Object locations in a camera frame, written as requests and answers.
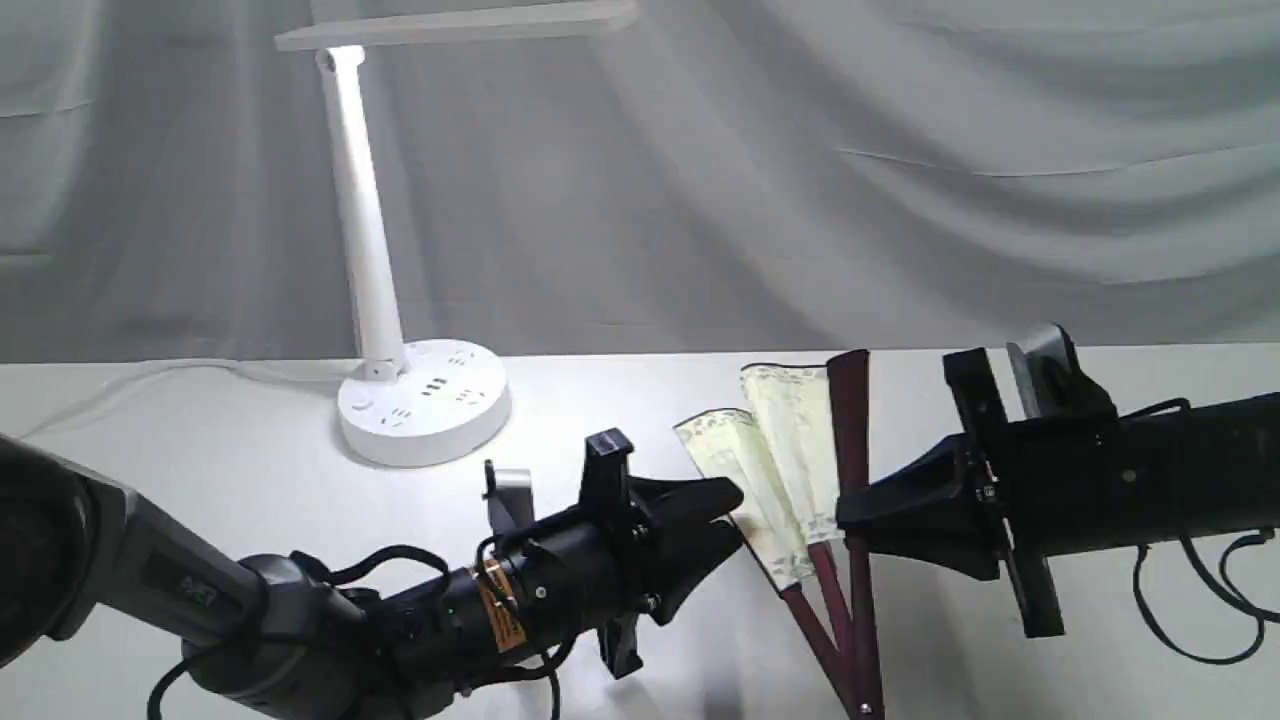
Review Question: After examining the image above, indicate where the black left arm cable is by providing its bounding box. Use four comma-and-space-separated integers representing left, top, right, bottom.
148, 530, 561, 720

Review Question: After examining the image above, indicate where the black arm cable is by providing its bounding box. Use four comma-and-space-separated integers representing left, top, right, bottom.
1120, 398, 1280, 665
148, 530, 561, 720

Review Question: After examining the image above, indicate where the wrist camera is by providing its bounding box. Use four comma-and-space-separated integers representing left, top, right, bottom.
483, 460, 536, 536
1006, 323, 1117, 419

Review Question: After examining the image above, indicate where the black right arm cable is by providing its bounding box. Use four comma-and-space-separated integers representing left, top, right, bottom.
1120, 398, 1280, 665

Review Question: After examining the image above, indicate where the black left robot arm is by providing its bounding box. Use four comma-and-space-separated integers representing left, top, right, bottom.
1, 429, 744, 719

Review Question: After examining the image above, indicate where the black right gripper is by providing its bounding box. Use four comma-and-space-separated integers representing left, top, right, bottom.
836, 348, 1065, 639

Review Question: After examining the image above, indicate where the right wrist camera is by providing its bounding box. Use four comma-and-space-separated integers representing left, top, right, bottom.
1006, 323, 1117, 419

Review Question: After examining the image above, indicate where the grey backdrop curtain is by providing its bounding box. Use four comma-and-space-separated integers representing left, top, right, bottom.
3, 1, 1279, 363

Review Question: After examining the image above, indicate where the white desk lamp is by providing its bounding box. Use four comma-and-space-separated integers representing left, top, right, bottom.
274, 1, 637, 468

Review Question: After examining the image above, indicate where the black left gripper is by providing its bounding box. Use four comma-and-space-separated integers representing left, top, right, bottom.
475, 429, 744, 679

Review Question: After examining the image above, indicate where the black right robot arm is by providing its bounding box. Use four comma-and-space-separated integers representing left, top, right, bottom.
836, 348, 1277, 638

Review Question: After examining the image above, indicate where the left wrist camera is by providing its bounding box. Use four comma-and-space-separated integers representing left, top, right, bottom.
483, 460, 536, 536

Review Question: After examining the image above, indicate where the cream paper folding fan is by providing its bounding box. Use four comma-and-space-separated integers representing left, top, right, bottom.
675, 363, 883, 719

